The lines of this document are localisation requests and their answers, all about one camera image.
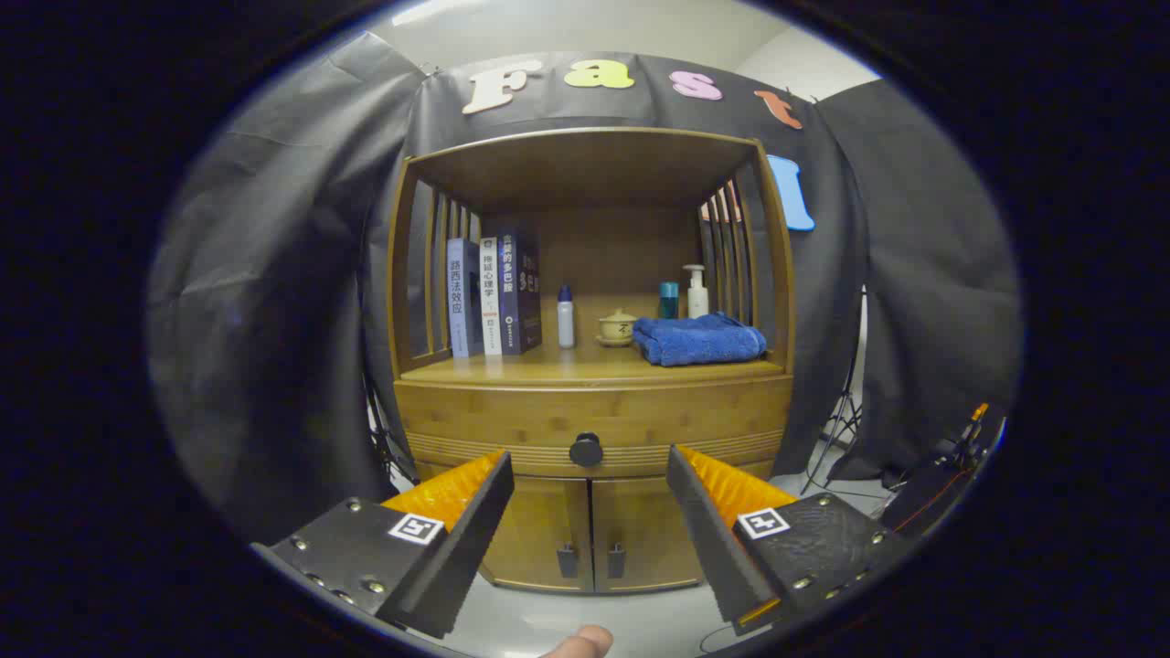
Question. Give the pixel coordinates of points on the white bottle with blue cap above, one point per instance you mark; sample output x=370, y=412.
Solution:
x=566, y=320

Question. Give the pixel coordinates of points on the wooden cabinet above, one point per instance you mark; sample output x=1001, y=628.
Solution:
x=585, y=174

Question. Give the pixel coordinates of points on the beige lidded teacup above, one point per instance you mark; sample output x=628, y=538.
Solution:
x=617, y=329

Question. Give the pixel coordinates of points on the black round drawer knob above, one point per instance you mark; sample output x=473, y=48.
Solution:
x=586, y=450

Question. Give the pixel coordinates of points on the wooden drawer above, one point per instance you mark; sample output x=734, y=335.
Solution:
x=512, y=416

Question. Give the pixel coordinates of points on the blue folded towel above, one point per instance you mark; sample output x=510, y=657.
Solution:
x=699, y=340

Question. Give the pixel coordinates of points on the light blue book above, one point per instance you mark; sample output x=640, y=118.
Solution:
x=457, y=302

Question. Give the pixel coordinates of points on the wooden countertop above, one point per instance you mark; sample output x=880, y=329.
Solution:
x=548, y=366

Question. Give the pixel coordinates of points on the wooden cabinet door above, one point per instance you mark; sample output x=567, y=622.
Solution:
x=539, y=539
x=649, y=539

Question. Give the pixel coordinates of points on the dark blue book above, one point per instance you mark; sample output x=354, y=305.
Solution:
x=521, y=302

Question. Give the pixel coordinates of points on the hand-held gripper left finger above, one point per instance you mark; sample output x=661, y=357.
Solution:
x=466, y=548

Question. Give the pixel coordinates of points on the teal bottle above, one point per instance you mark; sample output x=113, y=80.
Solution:
x=669, y=300

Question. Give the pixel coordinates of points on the white pump bottle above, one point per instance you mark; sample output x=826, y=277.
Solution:
x=697, y=300

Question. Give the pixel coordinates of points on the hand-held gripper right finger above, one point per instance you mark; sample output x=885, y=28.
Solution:
x=708, y=539

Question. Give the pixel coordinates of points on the white book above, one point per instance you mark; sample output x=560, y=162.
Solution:
x=490, y=302

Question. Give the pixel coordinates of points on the black light stand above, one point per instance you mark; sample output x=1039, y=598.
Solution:
x=382, y=439
x=842, y=416

